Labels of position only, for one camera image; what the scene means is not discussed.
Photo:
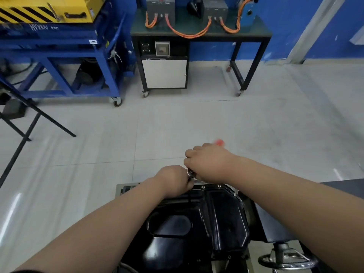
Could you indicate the person's right hand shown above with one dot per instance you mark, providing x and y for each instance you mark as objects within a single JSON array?
[{"x": 212, "y": 163}]

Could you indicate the person's left hand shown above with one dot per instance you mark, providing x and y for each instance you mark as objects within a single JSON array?
[{"x": 173, "y": 180}]

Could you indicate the person's left fingers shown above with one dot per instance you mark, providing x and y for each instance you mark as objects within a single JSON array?
[{"x": 190, "y": 183}]

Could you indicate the person's right fingers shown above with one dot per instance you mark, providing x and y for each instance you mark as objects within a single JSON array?
[{"x": 192, "y": 159}]

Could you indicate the person's left forearm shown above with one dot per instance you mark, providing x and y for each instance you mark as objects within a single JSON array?
[{"x": 93, "y": 235}]

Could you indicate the person's right forearm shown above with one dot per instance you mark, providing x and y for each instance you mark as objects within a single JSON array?
[{"x": 298, "y": 207}]

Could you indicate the black oil pan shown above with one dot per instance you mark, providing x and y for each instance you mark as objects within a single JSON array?
[{"x": 199, "y": 227}]

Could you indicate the grey metal plate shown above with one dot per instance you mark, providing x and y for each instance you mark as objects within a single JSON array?
[{"x": 128, "y": 189}]

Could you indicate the dark grey engine stand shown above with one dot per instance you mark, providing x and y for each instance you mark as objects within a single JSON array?
[{"x": 273, "y": 224}]

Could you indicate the chrome handwheel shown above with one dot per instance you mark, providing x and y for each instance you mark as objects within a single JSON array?
[{"x": 284, "y": 260}]

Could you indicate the black table with green top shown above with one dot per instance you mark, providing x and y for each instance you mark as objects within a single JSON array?
[{"x": 199, "y": 29}]

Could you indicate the small grey power box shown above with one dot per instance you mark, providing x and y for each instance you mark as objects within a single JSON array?
[{"x": 215, "y": 9}]

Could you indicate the wide grey power box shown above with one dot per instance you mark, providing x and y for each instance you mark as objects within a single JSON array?
[{"x": 160, "y": 7}]

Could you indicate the blue metal device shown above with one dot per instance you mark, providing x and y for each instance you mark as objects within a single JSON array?
[{"x": 249, "y": 14}]

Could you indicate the black folding stand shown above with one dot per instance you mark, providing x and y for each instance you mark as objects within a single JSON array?
[{"x": 25, "y": 108}]

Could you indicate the blue lift cart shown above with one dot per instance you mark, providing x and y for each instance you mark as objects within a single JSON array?
[{"x": 57, "y": 42}]

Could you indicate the grey foot pedal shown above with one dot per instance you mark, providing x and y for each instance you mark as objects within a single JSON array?
[{"x": 12, "y": 109}]

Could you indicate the yellow striped machine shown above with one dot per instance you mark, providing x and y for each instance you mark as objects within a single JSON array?
[{"x": 48, "y": 9}]

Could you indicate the white cabinet with black frame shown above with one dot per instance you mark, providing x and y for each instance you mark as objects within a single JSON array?
[{"x": 164, "y": 73}]

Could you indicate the grey switch box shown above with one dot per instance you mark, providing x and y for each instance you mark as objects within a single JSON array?
[{"x": 162, "y": 49}]

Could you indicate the grey wall column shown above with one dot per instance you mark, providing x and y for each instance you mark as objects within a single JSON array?
[{"x": 315, "y": 28}]

